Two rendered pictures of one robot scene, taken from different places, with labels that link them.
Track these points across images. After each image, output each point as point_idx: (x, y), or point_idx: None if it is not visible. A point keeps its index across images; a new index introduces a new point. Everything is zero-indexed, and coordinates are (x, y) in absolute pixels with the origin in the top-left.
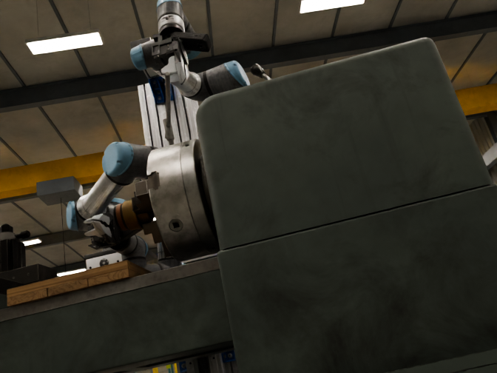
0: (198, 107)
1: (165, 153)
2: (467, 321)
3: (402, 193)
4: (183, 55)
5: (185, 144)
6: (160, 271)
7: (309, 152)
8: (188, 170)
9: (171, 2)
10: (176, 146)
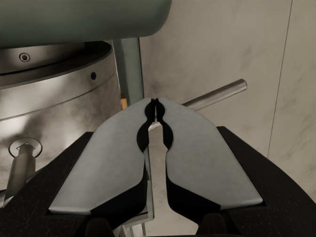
0: (162, 24)
1: (106, 108)
2: None
3: None
4: (193, 236)
5: (89, 82)
6: (117, 72)
7: None
8: (114, 58)
9: None
10: (90, 101)
